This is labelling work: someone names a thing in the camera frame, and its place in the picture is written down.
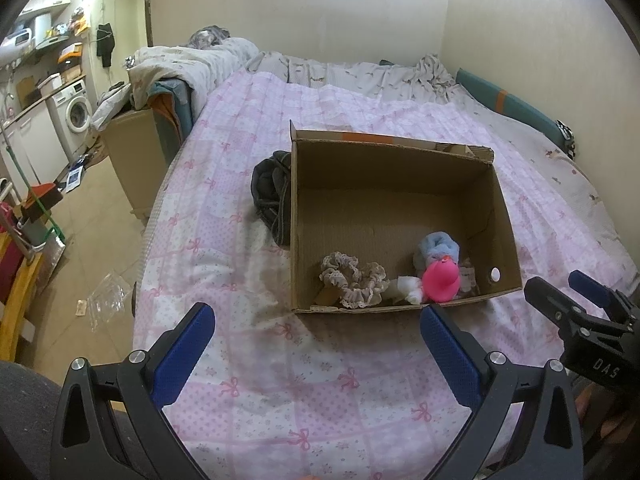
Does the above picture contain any yellow wooden frame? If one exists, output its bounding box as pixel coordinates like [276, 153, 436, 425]
[0, 230, 45, 362]

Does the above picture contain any white cabinet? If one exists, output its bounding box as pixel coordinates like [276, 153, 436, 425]
[0, 105, 68, 196]

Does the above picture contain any white washing machine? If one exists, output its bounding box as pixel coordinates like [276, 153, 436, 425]
[47, 80, 95, 157]

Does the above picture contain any cardboard box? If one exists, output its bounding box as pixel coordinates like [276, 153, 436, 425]
[289, 120, 523, 316]

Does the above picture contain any person's right hand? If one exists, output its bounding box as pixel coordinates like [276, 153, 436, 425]
[572, 385, 640, 461]

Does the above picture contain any dark grey garment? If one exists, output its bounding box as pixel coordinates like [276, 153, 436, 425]
[251, 151, 293, 247]

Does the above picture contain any black hanging garment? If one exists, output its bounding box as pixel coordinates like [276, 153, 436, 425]
[96, 22, 115, 68]

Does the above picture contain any grey printed bedsheet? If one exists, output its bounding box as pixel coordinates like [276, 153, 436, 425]
[245, 51, 468, 106]

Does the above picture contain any tall cardboard carton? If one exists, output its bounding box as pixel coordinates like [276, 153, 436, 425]
[102, 107, 169, 222]

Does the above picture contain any teal orange folded blanket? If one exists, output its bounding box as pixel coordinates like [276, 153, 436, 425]
[150, 80, 194, 138]

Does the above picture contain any black patterned strap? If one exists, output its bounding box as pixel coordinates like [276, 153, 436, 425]
[555, 120, 577, 159]

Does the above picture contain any beige lace scrunchie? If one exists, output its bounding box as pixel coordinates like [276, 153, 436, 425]
[320, 251, 361, 291]
[340, 262, 390, 310]

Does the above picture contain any green stick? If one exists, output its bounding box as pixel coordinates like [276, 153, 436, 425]
[0, 125, 67, 247]

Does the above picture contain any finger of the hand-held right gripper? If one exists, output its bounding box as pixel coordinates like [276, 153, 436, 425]
[524, 276, 629, 342]
[568, 270, 640, 326]

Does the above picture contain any orange box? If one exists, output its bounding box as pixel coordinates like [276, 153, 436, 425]
[56, 42, 84, 64]

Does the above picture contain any white kitchen appliance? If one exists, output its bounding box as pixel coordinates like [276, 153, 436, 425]
[2, 29, 37, 49]

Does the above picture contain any white floral duvet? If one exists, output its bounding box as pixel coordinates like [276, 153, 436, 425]
[127, 37, 261, 111]

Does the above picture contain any red brown box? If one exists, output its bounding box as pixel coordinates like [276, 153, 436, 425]
[26, 182, 62, 222]

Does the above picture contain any white floral cloth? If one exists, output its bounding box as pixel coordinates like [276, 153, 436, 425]
[90, 85, 134, 132]

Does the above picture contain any clear plastic bag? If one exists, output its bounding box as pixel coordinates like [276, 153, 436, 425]
[87, 270, 134, 332]

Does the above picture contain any white tag packet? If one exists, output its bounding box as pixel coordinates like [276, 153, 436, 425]
[457, 260, 481, 296]

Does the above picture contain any pink rubber duck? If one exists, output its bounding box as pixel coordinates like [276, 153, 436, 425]
[421, 255, 461, 303]

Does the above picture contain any person's dark grey clothing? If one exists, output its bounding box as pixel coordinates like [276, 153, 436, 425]
[0, 359, 68, 480]

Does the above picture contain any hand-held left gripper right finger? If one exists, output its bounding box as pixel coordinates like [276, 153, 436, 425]
[420, 304, 586, 480]

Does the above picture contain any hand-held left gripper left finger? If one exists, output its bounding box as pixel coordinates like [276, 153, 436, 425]
[47, 302, 217, 480]

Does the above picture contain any grey patterned cloth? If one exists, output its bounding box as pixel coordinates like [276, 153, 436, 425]
[189, 25, 233, 51]

